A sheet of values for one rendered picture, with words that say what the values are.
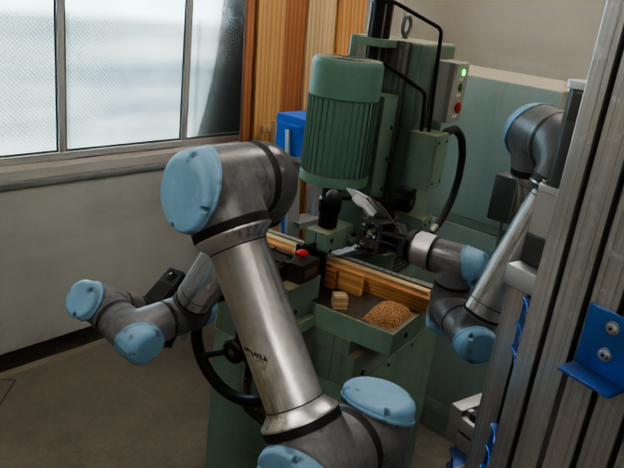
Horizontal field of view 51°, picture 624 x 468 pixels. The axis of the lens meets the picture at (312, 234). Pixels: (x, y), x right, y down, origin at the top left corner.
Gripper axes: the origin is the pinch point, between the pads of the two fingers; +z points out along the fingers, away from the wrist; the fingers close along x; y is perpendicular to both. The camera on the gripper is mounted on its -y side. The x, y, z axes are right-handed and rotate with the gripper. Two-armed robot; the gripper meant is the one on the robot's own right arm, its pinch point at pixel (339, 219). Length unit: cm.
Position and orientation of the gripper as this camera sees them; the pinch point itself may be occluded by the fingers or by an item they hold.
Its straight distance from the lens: 149.0
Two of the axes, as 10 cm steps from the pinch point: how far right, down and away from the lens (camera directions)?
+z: -8.3, -2.9, 4.8
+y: -5.2, 0.7, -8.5
